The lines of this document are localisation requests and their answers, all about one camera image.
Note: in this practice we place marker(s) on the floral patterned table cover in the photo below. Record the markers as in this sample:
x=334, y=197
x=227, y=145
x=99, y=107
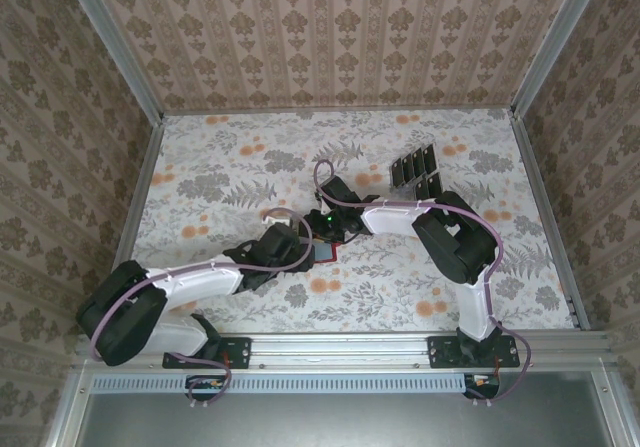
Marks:
x=350, y=297

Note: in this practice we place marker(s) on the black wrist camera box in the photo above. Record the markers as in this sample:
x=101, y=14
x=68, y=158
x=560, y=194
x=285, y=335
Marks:
x=340, y=191
x=280, y=242

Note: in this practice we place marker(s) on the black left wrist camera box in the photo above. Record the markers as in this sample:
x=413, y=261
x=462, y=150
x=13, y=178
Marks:
x=280, y=242

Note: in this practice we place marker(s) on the red square block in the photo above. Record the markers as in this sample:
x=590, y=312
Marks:
x=322, y=253

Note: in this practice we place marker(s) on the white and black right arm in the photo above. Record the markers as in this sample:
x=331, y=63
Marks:
x=390, y=221

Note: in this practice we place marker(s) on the aluminium side rail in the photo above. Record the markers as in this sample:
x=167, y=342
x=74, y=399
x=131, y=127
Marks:
x=131, y=222
x=550, y=217

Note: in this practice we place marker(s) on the grey metal panel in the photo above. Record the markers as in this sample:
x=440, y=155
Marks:
x=325, y=422

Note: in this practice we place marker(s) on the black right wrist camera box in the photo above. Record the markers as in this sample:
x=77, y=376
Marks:
x=340, y=191

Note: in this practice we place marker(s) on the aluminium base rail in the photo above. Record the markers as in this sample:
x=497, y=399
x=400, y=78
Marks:
x=340, y=349

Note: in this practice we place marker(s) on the black credit card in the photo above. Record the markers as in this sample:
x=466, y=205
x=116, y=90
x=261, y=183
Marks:
x=420, y=188
x=429, y=158
x=398, y=174
x=432, y=184
x=407, y=166
x=418, y=162

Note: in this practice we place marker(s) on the aluminium frame post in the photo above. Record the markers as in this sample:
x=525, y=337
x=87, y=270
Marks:
x=560, y=42
x=110, y=42

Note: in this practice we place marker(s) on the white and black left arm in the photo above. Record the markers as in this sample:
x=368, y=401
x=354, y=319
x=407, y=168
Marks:
x=200, y=281

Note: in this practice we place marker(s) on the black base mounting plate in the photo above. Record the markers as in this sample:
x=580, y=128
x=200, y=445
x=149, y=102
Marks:
x=440, y=352
x=240, y=352

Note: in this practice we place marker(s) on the black electronics box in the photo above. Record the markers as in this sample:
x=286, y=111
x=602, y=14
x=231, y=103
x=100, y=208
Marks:
x=202, y=386
x=482, y=388

